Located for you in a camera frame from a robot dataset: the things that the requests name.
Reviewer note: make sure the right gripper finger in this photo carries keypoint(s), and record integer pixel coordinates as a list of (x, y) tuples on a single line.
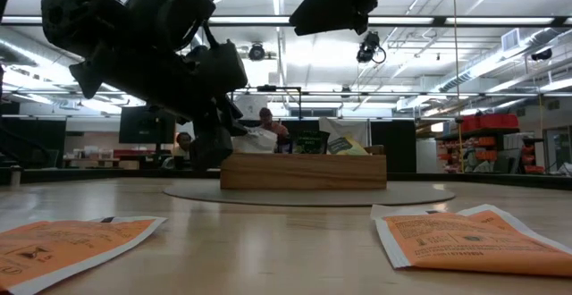
[(344, 0)]

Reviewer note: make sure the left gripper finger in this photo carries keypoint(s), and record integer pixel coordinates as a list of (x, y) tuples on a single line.
[(234, 120), (210, 143)]

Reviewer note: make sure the dark blue tea packet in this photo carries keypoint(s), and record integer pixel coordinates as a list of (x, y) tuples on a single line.
[(310, 143)]

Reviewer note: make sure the person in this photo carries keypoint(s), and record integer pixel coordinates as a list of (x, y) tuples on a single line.
[(268, 116), (183, 142)]

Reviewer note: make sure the black computer monitor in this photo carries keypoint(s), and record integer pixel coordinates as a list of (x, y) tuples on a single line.
[(143, 129)]

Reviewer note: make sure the wooden compartment box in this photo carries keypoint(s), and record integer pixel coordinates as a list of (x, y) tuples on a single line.
[(304, 172)]

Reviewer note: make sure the white paper sheet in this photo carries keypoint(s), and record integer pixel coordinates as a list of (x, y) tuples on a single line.
[(344, 125)]

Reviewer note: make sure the overhead light bar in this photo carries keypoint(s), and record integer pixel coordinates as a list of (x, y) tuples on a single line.
[(505, 20)]

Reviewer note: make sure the red storage crate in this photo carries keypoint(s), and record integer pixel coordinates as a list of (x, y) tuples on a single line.
[(470, 123), (499, 120)]

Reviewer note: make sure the small grey canister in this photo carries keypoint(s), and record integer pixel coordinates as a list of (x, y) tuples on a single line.
[(15, 176)]

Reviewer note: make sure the black ceiling fixture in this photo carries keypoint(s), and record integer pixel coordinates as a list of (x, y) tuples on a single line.
[(541, 54)]

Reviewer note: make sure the shelf rack with bins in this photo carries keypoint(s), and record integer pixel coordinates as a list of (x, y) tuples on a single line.
[(487, 152)]

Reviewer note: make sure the black mounted camera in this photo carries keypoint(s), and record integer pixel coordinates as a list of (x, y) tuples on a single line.
[(368, 44)]

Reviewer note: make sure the round black overhead camera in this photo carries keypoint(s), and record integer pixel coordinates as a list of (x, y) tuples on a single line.
[(257, 53)]

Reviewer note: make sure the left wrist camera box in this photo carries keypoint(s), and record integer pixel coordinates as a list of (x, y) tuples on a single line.
[(170, 9)]

